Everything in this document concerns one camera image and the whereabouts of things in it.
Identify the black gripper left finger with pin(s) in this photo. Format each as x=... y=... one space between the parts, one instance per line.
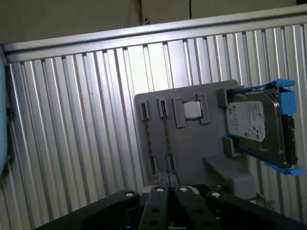
x=153 y=210

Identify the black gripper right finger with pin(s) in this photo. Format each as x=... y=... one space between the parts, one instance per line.
x=192 y=210

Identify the RAM memory stick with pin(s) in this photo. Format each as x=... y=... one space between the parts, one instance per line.
x=167 y=136
x=149 y=139

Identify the grey parts rack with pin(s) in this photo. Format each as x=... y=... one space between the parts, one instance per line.
x=192 y=143

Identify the silver CPU chip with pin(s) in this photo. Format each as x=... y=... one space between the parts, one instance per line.
x=192 y=109

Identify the hard disk in blue carrier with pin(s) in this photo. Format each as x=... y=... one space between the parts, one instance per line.
x=251 y=115

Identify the pale blue teach pendant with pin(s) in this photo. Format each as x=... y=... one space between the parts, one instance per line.
x=3 y=107

